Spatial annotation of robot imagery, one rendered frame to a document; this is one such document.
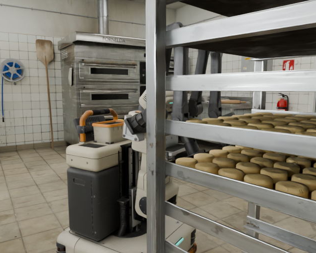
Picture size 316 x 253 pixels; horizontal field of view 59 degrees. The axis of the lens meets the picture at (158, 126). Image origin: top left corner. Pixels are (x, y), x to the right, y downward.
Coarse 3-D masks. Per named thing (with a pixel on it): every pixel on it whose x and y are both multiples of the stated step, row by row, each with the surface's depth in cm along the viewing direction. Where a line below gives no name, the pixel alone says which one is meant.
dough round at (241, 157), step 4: (228, 156) 67; (232, 156) 66; (236, 156) 66; (240, 156) 66; (244, 156) 66; (248, 156) 67; (236, 160) 65; (240, 160) 65; (244, 160) 65; (248, 160) 66
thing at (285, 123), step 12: (192, 120) 61; (204, 120) 61; (216, 120) 62; (228, 120) 61; (240, 120) 61; (252, 120) 62; (264, 120) 61; (276, 120) 61; (288, 120) 62; (300, 120) 66; (312, 120) 61; (288, 132) 46; (300, 132) 45; (312, 132) 45
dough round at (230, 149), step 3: (225, 147) 76; (228, 147) 76; (231, 147) 76; (234, 147) 76; (237, 147) 76; (228, 150) 73; (231, 150) 73; (234, 150) 73; (237, 150) 73; (240, 150) 74
